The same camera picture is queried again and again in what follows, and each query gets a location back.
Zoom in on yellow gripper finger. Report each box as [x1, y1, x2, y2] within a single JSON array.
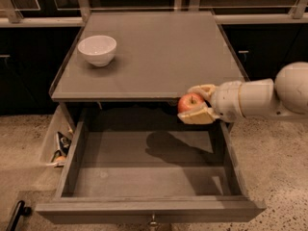
[[188, 84, 217, 101], [177, 102, 219, 125]]

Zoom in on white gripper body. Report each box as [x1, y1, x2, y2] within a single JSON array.
[[210, 81, 244, 123]]

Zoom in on red apple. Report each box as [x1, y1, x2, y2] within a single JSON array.
[[177, 92, 204, 113]]

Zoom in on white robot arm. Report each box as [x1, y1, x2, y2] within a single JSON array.
[[178, 62, 308, 124]]

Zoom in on grey cabinet with glass top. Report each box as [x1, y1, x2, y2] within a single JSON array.
[[48, 11, 256, 133]]

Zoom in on open grey top drawer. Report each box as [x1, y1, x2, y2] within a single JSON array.
[[34, 118, 267, 225]]

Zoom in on metal drawer knob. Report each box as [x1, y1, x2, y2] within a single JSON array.
[[148, 214, 158, 227]]

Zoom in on white ceramic bowl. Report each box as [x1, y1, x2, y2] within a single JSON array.
[[77, 36, 117, 66]]

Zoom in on items inside plastic bin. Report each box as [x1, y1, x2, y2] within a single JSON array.
[[50, 132, 71, 167]]

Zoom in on metal counter rail frame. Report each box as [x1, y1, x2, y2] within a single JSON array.
[[0, 0, 308, 27]]

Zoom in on black handle bar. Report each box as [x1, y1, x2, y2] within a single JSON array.
[[6, 200, 32, 231]]

